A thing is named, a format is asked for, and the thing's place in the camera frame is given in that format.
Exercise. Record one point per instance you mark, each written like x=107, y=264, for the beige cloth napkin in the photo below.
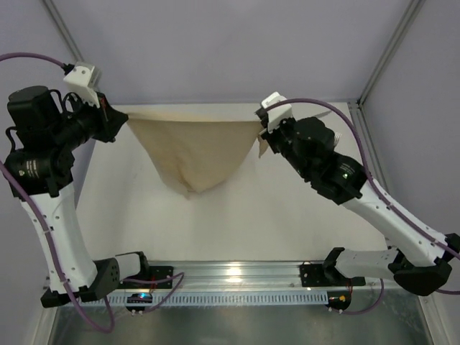
x=195, y=153

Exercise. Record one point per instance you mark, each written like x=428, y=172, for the green handled knife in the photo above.
x=323, y=114

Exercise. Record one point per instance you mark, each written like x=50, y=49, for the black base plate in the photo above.
x=313, y=275
x=149, y=278

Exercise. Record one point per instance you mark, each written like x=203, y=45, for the slotted grey cable duct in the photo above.
x=229, y=298

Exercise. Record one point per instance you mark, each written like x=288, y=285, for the black controller board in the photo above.
x=338, y=300
x=138, y=303

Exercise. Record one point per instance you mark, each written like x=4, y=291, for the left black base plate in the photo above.
x=149, y=278

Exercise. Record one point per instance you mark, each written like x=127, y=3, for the left black controller board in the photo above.
x=138, y=303

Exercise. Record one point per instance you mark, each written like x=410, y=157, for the right side aluminium rail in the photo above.
x=358, y=118

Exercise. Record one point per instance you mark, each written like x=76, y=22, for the green handled fork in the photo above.
x=336, y=139

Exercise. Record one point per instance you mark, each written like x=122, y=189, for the aluminium mounting rail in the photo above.
x=222, y=275

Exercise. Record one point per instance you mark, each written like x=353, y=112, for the aluminium frame post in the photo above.
x=399, y=33
x=62, y=29

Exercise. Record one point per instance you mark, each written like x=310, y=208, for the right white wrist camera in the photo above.
x=272, y=115

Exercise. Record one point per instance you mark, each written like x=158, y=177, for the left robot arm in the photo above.
x=39, y=175

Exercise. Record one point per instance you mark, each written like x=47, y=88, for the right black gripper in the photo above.
x=272, y=134

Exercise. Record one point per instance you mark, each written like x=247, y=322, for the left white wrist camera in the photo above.
x=83, y=80

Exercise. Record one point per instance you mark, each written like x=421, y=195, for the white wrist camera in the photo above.
x=83, y=80
x=272, y=115

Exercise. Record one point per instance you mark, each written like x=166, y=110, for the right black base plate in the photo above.
x=313, y=275

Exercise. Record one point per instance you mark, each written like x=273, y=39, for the right black controller board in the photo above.
x=338, y=300

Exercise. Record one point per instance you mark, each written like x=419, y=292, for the right aluminium frame post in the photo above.
x=399, y=33

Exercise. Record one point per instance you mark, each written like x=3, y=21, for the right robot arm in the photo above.
x=419, y=260

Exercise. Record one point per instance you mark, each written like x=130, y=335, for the left aluminium frame post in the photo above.
x=62, y=29

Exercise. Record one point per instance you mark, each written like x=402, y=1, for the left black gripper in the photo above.
x=108, y=120

